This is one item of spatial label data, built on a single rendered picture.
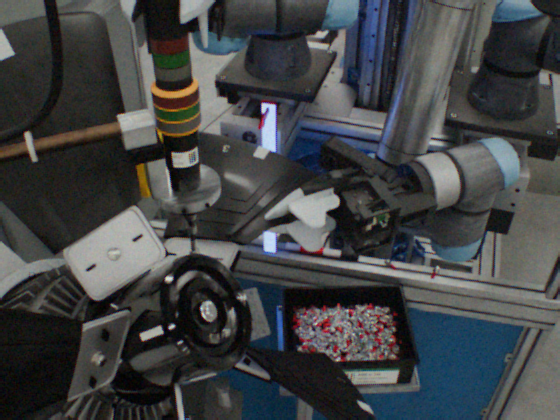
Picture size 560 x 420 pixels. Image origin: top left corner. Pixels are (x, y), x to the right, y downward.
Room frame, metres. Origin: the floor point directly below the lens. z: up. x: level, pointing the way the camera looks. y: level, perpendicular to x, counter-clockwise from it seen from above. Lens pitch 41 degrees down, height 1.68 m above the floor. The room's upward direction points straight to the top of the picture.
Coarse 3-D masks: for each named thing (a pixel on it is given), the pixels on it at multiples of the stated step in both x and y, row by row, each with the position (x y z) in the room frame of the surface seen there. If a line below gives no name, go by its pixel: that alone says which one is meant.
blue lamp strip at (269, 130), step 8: (264, 104) 0.82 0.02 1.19; (264, 112) 0.82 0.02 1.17; (272, 112) 0.81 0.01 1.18; (272, 120) 0.81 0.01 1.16; (264, 128) 0.82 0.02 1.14; (272, 128) 0.81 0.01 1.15; (264, 136) 0.82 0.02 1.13; (272, 136) 0.81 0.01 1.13; (264, 144) 0.82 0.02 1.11; (272, 144) 0.81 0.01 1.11; (272, 232) 0.81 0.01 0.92; (272, 240) 0.81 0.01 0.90; (272, 248) 0.81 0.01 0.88
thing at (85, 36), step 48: (48, 48) 0.57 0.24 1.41; (96, 48) 0.59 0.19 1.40; (0, 96) 0.51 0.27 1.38; (96, 96) 0.54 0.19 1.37; (0, 144) 0.48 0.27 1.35; (96, 144) 0.50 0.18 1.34; (0, 192) 0.45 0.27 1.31; (48, 192) 0.46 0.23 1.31; (96, 192) 0.46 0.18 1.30; (48, 240) 0.43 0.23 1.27
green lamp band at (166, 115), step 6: (198, 102) 0.48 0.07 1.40; (156, 108) 0.47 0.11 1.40; (186, 108) 0.46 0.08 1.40; (192, 108) 0.47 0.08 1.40; (198, 108) 0.48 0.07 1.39; (156, 114) 0.47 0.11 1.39; (162, 114) 0.46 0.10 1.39; (168, 114) 0.46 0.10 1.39; (174, 114) 0.46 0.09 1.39; (180, 114) 0.46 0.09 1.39; (186, 114) 0.46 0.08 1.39; (192, 114) 0.47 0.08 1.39; (168, 120) 0.46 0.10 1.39; (174, 120) 0.46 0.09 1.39; (180, 120) 0.46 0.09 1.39
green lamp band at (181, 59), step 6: (156, 54) 0.47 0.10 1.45; (180, 54) 0.47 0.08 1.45; (186, 54) 0.47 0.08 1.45; (156, 60) 0.47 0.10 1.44; (162, 60) 0.47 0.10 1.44; (168, 60) 0.46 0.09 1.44; (174, 60) 0.47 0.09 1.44; (180, 60) 0.47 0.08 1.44; (186, 60) 0.47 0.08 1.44; (162, 66) 0.47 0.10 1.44; (168, 66) 0.46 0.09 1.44; (174, 66) 0.47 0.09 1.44
